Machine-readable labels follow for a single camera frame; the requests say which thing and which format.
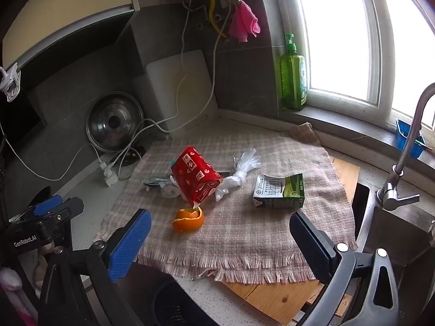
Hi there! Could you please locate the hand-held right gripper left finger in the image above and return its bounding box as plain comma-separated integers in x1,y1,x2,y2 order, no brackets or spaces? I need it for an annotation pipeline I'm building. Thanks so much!
37,208,153,326

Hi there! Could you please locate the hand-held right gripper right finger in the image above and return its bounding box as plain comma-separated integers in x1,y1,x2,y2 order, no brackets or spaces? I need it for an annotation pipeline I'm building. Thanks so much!
290,211,400,326

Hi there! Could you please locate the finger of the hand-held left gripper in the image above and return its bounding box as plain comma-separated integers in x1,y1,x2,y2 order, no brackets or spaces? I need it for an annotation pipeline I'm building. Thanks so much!
37,197,85,240
10,195,64,223

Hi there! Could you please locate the green and white milk carton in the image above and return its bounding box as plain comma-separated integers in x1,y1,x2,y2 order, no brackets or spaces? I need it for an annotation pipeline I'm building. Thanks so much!
252,173,305,209

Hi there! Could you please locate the orange peel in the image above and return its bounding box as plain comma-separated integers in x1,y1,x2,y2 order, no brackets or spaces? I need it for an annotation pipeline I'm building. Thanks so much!
172,206,205,233

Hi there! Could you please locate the red snack packet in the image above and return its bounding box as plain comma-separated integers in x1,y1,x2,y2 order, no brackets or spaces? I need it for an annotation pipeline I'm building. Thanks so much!
169,146,223,208

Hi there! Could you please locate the knotted clear plastic bag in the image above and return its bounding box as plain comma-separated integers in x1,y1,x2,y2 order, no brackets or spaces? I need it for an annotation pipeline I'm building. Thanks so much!
215,148,262,202

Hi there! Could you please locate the person's left forearm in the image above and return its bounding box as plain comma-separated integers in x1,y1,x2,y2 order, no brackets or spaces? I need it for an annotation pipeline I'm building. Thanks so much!
0,287,38,326

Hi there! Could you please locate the person's left hand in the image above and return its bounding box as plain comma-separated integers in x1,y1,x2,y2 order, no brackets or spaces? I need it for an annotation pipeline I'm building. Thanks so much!
0,240,57,293

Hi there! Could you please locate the white power adapter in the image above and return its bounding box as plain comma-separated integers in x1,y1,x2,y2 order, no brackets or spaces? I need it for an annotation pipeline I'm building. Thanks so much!
100,161,120,187

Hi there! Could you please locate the pink checked fringed cloth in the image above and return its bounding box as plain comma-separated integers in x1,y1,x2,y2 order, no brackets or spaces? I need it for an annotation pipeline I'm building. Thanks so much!
97,122,358,284

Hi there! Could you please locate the wooden board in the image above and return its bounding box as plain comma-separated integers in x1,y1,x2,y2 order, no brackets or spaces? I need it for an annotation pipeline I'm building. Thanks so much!
222,158,361,325

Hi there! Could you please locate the black round cover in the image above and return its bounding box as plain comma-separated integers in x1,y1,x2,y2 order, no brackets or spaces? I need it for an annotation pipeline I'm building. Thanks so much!
119,146,147,180

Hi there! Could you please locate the steel sink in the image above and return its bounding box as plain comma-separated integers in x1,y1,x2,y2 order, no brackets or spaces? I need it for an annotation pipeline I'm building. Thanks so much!
353,183,435,326

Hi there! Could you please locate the steel pot lid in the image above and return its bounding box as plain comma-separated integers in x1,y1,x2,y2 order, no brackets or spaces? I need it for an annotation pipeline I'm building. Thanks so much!
85,91,144,153

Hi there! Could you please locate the white plastic clip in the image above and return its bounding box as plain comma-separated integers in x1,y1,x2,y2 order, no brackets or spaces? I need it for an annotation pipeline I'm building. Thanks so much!
0,64,22,102

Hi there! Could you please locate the steel faucet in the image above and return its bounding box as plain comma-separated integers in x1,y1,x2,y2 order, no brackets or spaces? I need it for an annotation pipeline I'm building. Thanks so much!
375,82,435,212

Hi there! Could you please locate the small blue plastic basket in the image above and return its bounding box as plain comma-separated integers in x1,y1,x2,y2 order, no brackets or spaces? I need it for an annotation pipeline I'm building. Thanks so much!
395,119,433,159

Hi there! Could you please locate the green soap pump bottle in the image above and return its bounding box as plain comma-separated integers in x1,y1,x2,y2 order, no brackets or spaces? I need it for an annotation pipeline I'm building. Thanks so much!
279,33,307,111

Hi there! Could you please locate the white cutting board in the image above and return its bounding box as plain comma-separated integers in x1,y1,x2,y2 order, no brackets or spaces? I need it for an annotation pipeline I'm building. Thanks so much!
133,50,219,134

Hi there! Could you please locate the pink rag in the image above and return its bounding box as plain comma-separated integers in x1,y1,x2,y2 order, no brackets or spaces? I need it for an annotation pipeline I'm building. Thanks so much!
228,1,262,43

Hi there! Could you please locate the white cable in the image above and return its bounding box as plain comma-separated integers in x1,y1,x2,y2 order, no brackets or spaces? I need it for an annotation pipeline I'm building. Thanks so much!
0,119,104,181
117,0,196,180
109,3,237,168

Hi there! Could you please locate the white window frame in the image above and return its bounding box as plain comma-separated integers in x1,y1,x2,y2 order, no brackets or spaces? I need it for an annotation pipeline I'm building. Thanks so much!
258,0,435,130

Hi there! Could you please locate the cream wall cabinet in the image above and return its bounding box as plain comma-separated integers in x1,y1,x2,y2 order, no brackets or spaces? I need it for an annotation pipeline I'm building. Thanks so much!
2,0,141,67

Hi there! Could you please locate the yellow gas hose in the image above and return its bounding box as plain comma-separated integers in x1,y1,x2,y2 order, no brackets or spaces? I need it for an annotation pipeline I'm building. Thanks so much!
206,0,228,39

